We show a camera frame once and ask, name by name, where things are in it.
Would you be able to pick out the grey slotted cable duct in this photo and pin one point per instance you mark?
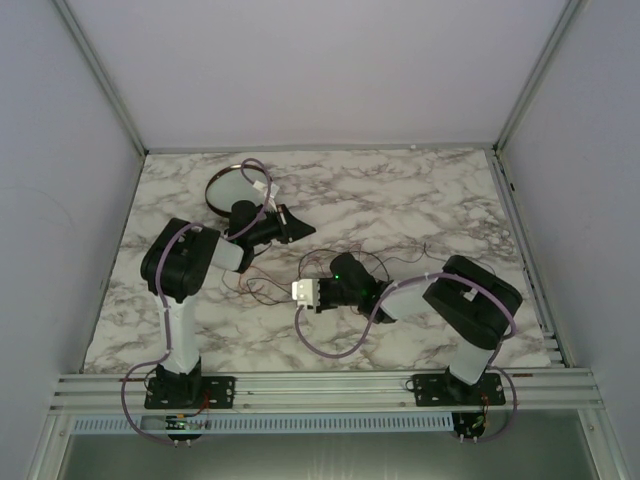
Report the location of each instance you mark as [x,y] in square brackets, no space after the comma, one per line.
[212,424]

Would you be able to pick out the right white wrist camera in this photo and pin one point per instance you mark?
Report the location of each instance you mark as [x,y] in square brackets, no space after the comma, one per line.
[306,293]

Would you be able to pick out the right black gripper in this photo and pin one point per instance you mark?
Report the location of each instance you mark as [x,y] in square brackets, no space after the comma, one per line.
[323,305]

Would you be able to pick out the aluminium front rail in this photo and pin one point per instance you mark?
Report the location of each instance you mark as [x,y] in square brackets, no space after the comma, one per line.
[340,391]

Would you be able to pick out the round brown rimmed plate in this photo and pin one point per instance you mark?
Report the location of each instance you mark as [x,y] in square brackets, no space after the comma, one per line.
[234,184]

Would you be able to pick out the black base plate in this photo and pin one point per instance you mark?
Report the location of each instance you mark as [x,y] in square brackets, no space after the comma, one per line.
[430,390]
[220,390]

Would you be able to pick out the right aluminium corner post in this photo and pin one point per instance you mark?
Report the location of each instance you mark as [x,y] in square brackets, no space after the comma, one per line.
[541,67]

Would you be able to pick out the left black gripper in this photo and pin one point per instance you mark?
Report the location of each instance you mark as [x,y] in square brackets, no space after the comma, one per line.
[292,226]

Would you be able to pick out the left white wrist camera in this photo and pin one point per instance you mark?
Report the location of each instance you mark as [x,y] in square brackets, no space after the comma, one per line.
[269,193]

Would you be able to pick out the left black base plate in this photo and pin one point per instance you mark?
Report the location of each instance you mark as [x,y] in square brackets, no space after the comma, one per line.
[220,390]

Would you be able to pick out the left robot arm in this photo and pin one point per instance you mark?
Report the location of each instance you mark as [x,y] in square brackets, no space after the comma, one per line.
[175,269]

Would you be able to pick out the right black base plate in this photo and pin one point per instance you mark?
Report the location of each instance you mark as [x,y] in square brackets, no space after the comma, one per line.
[430,390]

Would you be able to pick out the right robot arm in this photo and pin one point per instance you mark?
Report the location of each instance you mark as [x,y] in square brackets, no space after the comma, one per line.
[477,304]

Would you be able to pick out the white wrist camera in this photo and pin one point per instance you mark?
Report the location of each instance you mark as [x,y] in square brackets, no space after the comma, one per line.
[306,293]
[269,193]

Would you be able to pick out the aluminium corner post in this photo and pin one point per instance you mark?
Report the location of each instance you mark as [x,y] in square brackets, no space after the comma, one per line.
[541,67]
[100,73]

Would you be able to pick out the left aluminium corner post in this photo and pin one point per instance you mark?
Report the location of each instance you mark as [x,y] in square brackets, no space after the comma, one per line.
[100,73]

